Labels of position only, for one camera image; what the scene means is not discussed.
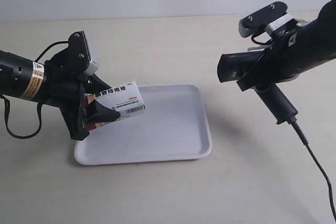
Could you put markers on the black handheld barcode scanner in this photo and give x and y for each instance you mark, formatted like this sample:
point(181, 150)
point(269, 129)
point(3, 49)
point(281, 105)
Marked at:
point(234, 66)

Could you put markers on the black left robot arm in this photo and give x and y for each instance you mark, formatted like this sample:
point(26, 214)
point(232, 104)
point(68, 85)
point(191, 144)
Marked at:
point(24, 79)

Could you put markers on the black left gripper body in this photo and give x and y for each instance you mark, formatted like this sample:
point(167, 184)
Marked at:
point(65, 89)

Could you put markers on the white red medicine box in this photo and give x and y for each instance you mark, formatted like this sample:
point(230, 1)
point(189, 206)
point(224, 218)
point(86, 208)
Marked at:
point(125, 99)

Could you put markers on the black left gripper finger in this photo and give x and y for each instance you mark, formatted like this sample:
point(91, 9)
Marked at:
point(95, 112)
point(96, 85)

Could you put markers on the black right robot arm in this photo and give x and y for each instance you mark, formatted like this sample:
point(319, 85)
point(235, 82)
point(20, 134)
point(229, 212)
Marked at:
point(295, 52)

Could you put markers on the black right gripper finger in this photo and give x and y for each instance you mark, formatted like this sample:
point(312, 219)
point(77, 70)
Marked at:
point(248, 82)

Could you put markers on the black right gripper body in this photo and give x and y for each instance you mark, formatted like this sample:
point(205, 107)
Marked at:
point(278, 35)

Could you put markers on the white plastic tray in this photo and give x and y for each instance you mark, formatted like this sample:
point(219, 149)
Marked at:
point(174, 127)

